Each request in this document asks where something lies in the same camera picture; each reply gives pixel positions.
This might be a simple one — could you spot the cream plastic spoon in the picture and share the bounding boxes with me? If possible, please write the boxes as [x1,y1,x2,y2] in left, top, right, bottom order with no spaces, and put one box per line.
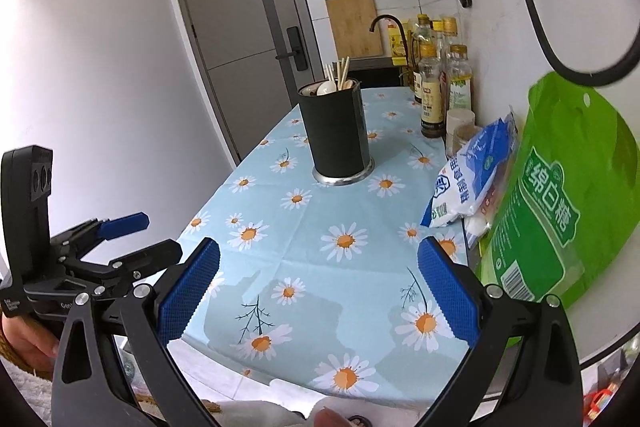
[316,80,337,96]

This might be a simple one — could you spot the person's left hand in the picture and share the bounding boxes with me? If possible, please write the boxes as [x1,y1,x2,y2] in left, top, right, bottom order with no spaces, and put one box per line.
[1,315,58,374]

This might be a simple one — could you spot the person's right hand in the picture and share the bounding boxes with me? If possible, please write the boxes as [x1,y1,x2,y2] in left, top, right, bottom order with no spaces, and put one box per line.
[314,407,361,427]

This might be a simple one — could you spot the white blue salt bag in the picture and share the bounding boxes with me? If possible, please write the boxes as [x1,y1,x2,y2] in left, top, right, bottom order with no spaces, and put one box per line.
[421,112,518,229]

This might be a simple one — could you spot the daisy print blue tablecloth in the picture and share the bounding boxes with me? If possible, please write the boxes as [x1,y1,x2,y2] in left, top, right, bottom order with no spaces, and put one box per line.
[180,88,468,407]

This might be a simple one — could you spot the green sugar bag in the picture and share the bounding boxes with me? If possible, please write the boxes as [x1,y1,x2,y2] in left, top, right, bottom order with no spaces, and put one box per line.
[477,72,639,307]

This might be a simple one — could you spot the dark soy sauce bottle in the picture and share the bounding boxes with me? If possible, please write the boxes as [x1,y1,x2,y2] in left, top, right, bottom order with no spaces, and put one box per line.
[420,42,445,139]

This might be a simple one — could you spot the green label oil bottle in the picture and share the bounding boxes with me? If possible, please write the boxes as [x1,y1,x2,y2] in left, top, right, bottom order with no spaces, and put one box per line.
[447,43,473,110]

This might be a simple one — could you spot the black utensil holder cup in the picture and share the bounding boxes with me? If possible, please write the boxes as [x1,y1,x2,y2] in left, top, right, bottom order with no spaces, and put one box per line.
[298,82,374,186]

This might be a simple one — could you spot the yellow dish soap bottle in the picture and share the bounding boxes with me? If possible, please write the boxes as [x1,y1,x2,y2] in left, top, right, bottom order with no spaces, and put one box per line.
[387,22,408,67]

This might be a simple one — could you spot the cooking oil bottle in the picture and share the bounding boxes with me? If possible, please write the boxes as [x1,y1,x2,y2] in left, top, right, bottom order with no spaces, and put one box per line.
[411,14,432,104]

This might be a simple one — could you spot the grey door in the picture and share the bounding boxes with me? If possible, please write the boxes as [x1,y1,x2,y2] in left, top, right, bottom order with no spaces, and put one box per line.
[176,0,321,164]

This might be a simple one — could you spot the black faucet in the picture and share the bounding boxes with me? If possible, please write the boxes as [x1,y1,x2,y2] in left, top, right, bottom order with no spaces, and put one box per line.
[370,14,408,67]

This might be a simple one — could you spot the wooden cutting board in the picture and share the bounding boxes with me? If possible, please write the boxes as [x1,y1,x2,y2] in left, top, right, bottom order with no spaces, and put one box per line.
[326,0,384,58]

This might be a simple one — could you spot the black tracking camera box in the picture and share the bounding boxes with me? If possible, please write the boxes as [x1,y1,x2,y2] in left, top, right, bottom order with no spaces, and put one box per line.
[1,145,53,272]

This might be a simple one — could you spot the black door handle lock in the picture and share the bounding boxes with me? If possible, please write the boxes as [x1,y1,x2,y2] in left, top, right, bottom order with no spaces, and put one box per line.
[276,26,309,72]

